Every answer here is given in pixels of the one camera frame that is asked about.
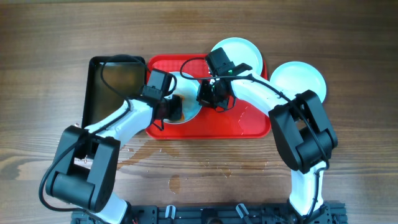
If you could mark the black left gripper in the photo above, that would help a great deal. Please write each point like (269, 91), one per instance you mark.
(175, 114)

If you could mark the light blue plate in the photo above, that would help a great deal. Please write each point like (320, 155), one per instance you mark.
(299, 77)
(187, 90)
(240, 50)

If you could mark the light blue plate back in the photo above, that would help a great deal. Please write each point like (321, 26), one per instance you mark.
(240, 50)

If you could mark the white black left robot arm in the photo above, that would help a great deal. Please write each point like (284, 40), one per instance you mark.
(84, 167)

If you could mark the black water-filled tray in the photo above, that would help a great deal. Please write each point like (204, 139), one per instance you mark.
(124, 74)

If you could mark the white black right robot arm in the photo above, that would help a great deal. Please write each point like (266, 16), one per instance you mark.
(303, 133)

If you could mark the light blue plate front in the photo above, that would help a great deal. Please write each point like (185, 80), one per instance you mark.
(299, 77)

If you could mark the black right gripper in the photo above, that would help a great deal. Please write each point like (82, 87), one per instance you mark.
(203, 99)

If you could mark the red plastic tray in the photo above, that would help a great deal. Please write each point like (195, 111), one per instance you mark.
(243, 121)

